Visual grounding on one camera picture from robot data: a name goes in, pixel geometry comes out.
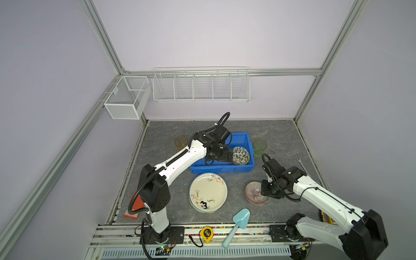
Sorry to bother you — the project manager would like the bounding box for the metal wrench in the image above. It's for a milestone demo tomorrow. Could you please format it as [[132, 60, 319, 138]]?
[[297, 158, 309, 175]]

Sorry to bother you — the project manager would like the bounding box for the amber glass cup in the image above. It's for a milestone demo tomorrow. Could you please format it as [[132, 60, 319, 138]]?
[[174, 135, 189, 151]]

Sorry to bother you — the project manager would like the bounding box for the green glass cup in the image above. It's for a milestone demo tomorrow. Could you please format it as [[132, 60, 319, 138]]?
[[252, 139, 267, 157]]

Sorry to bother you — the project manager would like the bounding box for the green rimmed bottom plate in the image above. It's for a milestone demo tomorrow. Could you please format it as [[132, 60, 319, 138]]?
[[189, 197, 225, 213]]

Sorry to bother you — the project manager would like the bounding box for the teal plastic shovel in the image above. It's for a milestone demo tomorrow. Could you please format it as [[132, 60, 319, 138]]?
[[222, 209, 250, 249]]

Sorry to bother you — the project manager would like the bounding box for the white mesh basket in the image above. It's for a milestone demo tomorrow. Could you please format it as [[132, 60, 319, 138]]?
[[104, 76, 151, 120]]

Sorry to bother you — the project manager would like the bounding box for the red work glove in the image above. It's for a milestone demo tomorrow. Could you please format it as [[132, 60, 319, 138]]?
[[123, 196, 145, 219]]

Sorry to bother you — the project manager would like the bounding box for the pink branch pattern bowl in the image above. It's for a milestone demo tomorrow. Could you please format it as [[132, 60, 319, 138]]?
[[244, 182, 267, 205]]

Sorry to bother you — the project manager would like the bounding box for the white wire rack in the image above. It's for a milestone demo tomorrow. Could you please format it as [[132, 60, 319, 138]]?
[[153, 67, 251, 102]]

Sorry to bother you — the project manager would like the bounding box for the yellow tape measure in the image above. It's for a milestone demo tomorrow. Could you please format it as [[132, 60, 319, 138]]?
[[199, 226, 214, 244]]

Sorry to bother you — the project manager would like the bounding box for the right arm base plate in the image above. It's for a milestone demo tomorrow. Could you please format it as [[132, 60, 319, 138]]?
[[269, 224, 315, 242]]

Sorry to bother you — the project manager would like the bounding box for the blue plastic bin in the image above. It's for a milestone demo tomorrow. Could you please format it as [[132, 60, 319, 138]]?
[[189, 133, 255, 174]]

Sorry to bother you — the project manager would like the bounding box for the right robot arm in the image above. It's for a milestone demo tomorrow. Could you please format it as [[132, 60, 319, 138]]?
[[261, 153, 388, 260]]

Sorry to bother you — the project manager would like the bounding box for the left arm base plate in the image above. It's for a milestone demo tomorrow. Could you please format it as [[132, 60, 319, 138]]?
[[140, 226, 185, 244]]

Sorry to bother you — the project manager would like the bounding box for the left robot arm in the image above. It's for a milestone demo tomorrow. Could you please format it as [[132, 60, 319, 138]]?
[[127, 112, 232, 243]]

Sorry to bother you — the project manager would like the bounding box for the cream floral plate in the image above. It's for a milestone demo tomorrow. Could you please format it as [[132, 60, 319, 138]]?
[[189, 173, 228, 201]]

